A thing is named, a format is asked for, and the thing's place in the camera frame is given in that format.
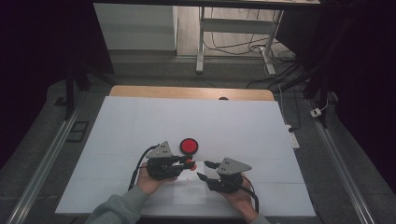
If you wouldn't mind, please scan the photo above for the white paper sheet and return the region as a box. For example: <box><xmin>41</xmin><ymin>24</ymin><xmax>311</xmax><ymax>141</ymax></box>
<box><xmin>173</xmin><ymin>161</ymin><xmax>208</xmax><ymax>205</ymax></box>

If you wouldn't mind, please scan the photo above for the black floor cable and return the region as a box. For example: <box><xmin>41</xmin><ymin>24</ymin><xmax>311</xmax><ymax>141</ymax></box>
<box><xmin>204</xmin><ymin>7</ymin><xmax>301</xmax><ymax>90</ymax></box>

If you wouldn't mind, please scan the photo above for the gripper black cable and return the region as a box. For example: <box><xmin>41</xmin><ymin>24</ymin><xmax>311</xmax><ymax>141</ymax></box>
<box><xmin>239</xmin><ymin>175</ymin><xmax>261</xmax><ymax>215</ymax></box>
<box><xmin>127</xmin><ymin>144</ymin><xmax>160</xmax><ymax>191</ymax></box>

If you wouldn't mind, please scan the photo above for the dark desk top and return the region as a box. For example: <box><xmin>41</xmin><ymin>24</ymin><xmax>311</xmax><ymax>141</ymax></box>
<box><xmin>92</xmin><ymin>0</ymin><xmax>321</xmax><ymax>9</ymax></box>

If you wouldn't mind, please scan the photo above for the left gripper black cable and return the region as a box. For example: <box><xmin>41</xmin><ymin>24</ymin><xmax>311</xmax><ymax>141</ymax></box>
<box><xmin>127</xmin><ymin>144</ymin><xmax>160</xmax><ymax>191</ymax></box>

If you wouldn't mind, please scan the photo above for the white cabinet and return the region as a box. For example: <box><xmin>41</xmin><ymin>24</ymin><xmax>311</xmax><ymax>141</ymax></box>
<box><xmin>93</xmin><ymin>3</ymin><xmax>178</xmax><ymax>51</ymax></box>

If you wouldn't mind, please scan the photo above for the white power strip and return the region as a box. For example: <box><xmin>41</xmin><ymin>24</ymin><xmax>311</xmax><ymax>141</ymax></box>
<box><xmin>284</xmin><ymin>124</ymin><xmax>301</xmax><ymax>149</ymax></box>

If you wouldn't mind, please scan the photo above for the white desk frame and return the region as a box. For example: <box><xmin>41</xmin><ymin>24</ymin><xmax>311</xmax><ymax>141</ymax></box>
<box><xmin>195</xmin><ymin>6</ymin><xmax>285</xmax><ymax>76</ymax></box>

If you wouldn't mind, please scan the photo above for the black stand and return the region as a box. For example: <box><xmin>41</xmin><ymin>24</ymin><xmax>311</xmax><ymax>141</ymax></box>
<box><xmin>270</xmin><ymin>52</ymin><xmax>339</xmax><ymax>129</ymax></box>
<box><xmin>64</xmin><ymin>46</ymin><xmax>117</xmax><ymax>121</ymax></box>

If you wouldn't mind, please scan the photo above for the person's left hand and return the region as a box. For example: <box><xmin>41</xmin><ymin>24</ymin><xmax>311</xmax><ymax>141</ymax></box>
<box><xmin>135</xmin><ymin>166</ymin><xmax>178</xmax><ymax>196</ymax></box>

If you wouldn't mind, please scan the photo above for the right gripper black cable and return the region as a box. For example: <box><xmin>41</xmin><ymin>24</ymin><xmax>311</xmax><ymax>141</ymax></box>
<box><xmin>239</xmin><ymin>175</ymin><xmax>261</xmax><ymax>215</ymax></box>

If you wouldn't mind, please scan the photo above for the wooden table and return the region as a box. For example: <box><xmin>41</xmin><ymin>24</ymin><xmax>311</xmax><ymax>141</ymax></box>
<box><xmin>108</xmin><ymin>85</ymin><xmax>276</xmax><ymax>102</ymax></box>

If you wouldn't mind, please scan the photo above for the dark curtain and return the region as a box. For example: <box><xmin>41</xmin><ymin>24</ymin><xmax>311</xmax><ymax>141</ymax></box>
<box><xmin>0</xmin><ymin>0</ymin><xmax>115</xmax><ymax>171</ymax></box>
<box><xmin>275</xmin><ymin>0</ymin><xmax>396</xmax><ymax>195</ymax></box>

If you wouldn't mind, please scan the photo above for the orange stamp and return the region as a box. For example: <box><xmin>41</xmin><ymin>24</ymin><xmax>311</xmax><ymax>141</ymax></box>
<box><xmin>185</xmin><ymin>158</ymin><xmax>198</xmax><ymax>172</ymax></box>

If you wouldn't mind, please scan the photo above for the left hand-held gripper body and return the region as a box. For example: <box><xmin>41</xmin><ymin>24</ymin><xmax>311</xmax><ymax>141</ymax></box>
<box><xmin>146</xmin><ymin>140</ymin><xmax>179</xmax><ymax>182</ymax></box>

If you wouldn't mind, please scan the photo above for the metal floor rail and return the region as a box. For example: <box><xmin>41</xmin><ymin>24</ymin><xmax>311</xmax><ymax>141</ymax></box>
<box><xmin>6</xmin><ymin>92</ymin><xmax>86</xmax><ymax>224</ymax></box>
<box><xmin>306</xmin><ymin>99</ymin><xmax>378</xmax><ymax>224</ymax></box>

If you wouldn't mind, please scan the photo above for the person's right hand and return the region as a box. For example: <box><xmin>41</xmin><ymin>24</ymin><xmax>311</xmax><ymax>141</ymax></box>
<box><xmin>219</xmin><ymin>182</ymin><xmax>258</xmax><ymax>224</ymax></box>

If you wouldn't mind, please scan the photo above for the black floor socket plate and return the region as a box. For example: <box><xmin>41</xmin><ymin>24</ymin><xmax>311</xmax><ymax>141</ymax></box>
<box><xmin>66</xmin><ymin>120</ymin><xmax>91</xmax><ymax>144</ymax></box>

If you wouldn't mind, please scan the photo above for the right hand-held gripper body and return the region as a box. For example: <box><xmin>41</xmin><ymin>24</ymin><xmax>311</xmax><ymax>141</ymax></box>
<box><xmin>206</xmin><ymin>157</ymin><xmax>252</xmax><ymax>194</ymax></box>

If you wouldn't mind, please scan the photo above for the round red ink pad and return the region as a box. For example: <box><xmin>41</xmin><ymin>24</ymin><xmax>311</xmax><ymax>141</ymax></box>
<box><xmin>179</xmin><ymin>137</ymin><xmax>200</xmax><ymax>156</ymax></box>

